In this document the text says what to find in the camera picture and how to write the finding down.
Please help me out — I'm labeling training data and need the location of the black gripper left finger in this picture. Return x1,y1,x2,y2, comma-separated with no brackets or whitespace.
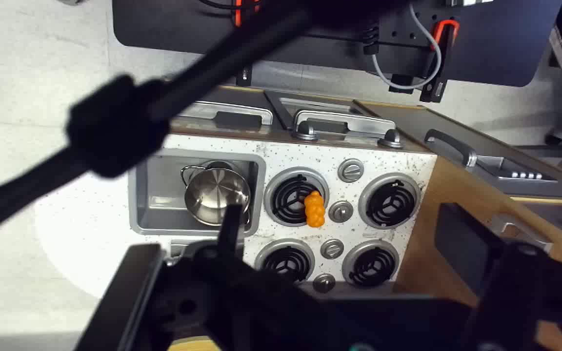
74,243,164,351

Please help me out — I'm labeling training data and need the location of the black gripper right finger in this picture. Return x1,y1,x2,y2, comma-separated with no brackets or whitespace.
435,202,523,306

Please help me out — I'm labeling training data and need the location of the orange rubber toy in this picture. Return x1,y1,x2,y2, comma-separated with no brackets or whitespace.
305,191,326,228

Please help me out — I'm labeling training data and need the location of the grey toy sink basin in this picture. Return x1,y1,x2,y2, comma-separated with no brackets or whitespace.
129,150,264,237

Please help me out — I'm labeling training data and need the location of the grey stove knob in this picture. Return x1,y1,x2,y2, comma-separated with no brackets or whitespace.
320,237,344,259
312,273,336,292
338,157,365,183
328,200,353,222

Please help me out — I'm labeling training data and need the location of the small steel pot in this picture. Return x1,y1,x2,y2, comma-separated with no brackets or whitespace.
185,167,252,226

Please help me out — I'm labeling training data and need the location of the black coil burner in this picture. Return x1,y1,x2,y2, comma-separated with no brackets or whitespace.
342,239,398,288
264,167,328,226
254,239,314,282
359,173,420,228

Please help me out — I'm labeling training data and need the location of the white speckled toy stovetop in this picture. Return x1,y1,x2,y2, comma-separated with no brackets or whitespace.
129,134,435,288

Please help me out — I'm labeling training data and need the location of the grey toy faucet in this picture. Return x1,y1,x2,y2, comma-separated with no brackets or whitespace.
293,109,402,150

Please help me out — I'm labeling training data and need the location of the black equipment panel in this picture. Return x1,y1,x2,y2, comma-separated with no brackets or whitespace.
111,0,562,85

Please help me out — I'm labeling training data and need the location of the black cable with strap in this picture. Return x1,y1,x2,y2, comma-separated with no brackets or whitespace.
0,0,386,249

